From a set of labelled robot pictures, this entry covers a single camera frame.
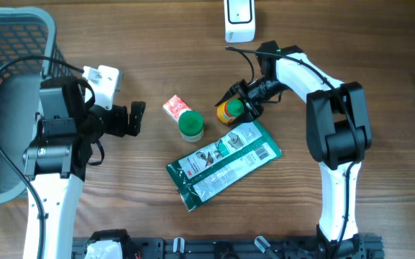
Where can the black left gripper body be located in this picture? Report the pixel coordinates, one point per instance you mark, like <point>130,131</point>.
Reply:
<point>114,122</point>

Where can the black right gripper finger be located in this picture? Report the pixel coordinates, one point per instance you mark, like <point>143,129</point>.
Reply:
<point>229,94</point>
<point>251,112</point>

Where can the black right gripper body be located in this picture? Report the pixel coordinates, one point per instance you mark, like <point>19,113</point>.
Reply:
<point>260,89</point>

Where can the red yellow green-capped bottle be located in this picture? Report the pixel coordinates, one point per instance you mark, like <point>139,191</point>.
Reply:
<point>229,110</point>

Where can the small orange white box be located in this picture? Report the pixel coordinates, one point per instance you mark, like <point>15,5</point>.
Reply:
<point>175,107</point>

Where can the green lidded round jar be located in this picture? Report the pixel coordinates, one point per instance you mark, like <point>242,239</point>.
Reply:
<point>191,126</point>

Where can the green white sachet packet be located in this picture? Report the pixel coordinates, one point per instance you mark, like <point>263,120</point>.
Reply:
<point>203,174</point>

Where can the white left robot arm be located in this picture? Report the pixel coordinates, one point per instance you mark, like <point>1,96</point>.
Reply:
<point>55,161</point>

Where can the white barcode scanner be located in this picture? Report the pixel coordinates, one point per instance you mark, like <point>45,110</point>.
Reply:
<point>239,20</point>

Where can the grey plastic mesh basket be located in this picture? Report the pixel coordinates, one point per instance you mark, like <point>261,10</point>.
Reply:
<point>26,33</point>

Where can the black mounting rail base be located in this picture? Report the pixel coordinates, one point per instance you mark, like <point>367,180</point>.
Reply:
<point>365,247</point>

